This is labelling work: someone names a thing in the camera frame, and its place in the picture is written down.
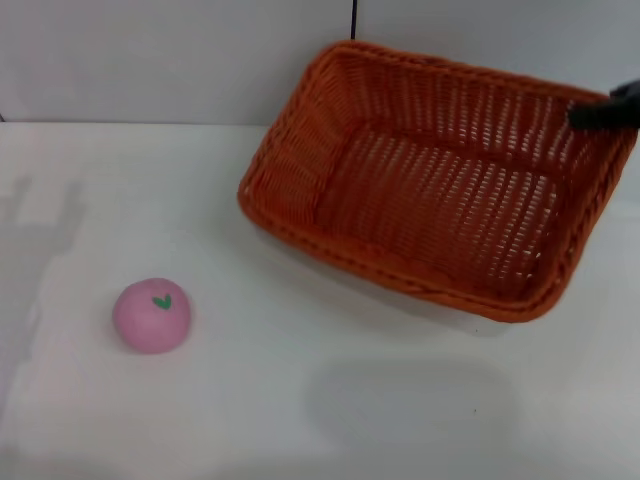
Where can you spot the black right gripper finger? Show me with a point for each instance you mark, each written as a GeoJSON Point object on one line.
{"type": "Point", "coordinates": [600, 115]}
{"type": "Point", "coordinates": [629, 88]}

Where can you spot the pink toy peach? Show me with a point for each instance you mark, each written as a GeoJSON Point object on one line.
{"type": "Point", "coordinates": [145, 327]}

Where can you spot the orange woven rectangular basket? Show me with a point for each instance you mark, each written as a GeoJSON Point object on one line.
{"type": "Point", "coordinates": [400, 200]}

